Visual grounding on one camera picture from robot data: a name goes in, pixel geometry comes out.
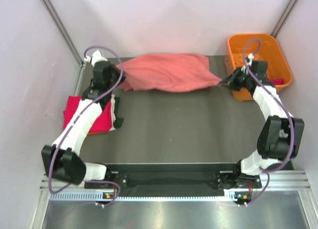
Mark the folded orange t shirt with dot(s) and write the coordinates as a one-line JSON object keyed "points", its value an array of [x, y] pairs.
{"points": [[93, 133]]}

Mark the slotted grey cable duct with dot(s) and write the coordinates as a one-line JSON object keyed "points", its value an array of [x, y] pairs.
{"points": [[101, 196]]}

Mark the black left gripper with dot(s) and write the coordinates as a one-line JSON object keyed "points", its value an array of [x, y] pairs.
{"points": [[117, 71]]}

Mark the orange plastic basket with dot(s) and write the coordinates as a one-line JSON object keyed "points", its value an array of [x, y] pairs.
{"points": [[268, 65]]}

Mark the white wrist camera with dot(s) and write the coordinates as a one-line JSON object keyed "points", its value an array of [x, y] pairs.
{"points": [[248, 60], [95, 58]]}

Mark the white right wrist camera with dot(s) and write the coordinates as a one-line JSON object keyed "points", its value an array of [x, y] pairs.
{"points": [[248, 60]]}

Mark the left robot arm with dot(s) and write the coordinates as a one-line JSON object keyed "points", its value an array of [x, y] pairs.
{"points": [[61, 159]]}

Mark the salmon pink t shirt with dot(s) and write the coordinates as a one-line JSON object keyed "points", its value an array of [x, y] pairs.
{"points": [[171, 72]]}

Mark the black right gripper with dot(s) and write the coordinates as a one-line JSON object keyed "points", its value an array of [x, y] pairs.
{"points": [[228, 81]]}

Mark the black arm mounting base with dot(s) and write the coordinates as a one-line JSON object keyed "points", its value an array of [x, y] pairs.
{"points": [[179, 179]]}

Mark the folded white t shirt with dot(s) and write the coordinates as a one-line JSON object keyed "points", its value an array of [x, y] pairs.
{"points": [[113, 117]]}

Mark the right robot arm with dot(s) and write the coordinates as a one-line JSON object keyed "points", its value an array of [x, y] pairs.
{"points": [[280, 137]]}

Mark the magenta t shirt in basket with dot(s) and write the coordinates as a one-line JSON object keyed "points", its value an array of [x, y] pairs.
{"points": [[278, 81]]}

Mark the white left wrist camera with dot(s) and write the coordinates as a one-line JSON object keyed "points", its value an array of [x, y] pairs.
{"points": [[95, 58]]}

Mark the folded magenta t shirt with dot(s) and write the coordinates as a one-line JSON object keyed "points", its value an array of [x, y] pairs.
{"points": [[102, 124]]}

